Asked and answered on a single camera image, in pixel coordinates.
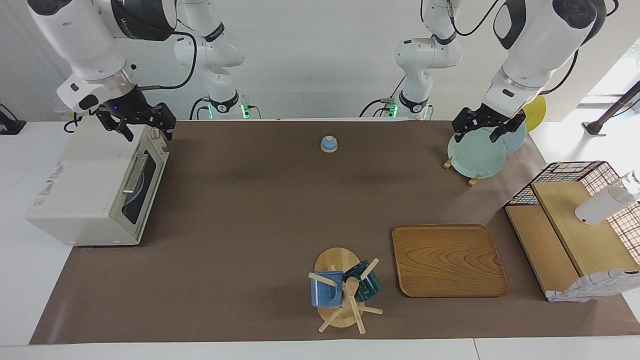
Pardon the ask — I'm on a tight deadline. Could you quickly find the blue mug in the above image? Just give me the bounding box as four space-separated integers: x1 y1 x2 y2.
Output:
310 270 345 308

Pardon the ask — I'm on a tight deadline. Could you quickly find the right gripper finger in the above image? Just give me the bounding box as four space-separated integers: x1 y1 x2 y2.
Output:
153 103 177 141
96 109 135 142

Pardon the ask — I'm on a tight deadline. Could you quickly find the black device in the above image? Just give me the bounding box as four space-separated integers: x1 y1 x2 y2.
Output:
0 103 27 136

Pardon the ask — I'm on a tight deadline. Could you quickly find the black coiled cable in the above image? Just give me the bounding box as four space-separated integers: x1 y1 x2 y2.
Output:
63 112 85 133

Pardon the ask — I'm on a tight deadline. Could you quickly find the black wire basket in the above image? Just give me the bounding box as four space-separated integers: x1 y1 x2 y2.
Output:
504 161 640 251

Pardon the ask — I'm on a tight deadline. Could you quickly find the black base cable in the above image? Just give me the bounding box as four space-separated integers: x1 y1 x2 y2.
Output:
189 96 211 121
359 75 407 118

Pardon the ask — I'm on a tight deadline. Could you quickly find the white spray bottle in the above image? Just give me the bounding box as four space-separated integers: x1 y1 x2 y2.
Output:
574 171 640 226

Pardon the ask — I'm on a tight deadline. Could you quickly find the wooden plate rack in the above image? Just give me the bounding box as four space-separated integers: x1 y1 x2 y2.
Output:
442 156 482 187

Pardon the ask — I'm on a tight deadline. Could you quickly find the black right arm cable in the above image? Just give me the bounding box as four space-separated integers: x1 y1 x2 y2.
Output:
137 30 199 91

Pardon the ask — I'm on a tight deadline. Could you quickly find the yellow plate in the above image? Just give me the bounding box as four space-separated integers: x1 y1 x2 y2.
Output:
522 95 547 133

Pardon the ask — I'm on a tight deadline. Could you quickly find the pale blue racked plate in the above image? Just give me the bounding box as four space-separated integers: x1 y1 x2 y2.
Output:
500 122 527 156

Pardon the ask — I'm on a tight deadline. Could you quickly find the wooden shelf unit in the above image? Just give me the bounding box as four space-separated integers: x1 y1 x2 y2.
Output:
504 181 640 301

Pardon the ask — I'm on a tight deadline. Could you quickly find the white patterned cloth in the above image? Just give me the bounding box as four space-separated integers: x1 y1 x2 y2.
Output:
546 269 640 303

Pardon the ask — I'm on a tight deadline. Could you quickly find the black stand pole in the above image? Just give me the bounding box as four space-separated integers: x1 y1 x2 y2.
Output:
582 80 640 136

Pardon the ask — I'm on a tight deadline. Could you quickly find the blue round plate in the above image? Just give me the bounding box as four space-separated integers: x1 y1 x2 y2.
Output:
125 167 147 205

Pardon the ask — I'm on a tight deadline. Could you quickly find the white power outlet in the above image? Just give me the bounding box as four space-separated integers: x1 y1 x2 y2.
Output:
54 97 76 121

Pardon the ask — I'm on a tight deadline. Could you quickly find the glass oven door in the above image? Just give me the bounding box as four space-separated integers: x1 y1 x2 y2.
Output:
119 125 171 242

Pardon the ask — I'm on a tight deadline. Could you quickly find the black left base cable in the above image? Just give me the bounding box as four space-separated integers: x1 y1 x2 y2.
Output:
359 75 407 118

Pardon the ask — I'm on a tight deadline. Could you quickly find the black right base cable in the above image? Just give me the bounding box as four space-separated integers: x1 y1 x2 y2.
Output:
189 96 211 121

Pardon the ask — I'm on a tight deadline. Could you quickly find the light green plate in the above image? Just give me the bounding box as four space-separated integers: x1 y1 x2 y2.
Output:
447 127 507 179

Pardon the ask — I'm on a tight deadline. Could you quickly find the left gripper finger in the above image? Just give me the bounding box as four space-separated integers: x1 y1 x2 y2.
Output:
490 111 527 146
452 107 476 146

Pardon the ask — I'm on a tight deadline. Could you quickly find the brown table mat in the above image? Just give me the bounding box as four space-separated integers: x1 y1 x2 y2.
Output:
29 119 640 346

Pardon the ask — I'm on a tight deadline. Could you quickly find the wooden mug tree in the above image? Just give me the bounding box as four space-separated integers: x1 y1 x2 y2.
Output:
307 247 384 335

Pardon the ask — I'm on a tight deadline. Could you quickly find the dark green mug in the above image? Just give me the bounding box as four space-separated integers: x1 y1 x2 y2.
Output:
342 260 383 303

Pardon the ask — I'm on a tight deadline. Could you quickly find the white toaster oven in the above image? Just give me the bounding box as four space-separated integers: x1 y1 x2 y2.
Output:
25 120 171 247

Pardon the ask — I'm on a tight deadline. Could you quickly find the wooden serving tray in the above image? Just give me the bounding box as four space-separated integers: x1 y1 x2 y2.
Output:
391 224 510 299

